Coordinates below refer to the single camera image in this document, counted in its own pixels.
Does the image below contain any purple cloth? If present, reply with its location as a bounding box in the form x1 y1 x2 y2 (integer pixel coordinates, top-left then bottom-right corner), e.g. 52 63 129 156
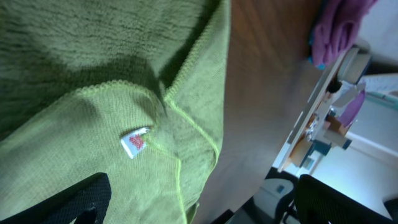
313 0 377 66

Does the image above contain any light green cloth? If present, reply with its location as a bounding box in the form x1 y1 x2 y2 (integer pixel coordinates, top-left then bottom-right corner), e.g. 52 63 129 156
1 0 231 223

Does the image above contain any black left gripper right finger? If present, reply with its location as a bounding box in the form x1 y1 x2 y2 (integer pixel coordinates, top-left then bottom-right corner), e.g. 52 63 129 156
294 174 395 224

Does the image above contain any blue cloth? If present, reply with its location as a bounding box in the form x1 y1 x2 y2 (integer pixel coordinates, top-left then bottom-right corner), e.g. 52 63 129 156
308 29 325 70

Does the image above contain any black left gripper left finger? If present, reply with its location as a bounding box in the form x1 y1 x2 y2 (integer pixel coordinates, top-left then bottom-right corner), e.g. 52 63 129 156
1 172 111 224

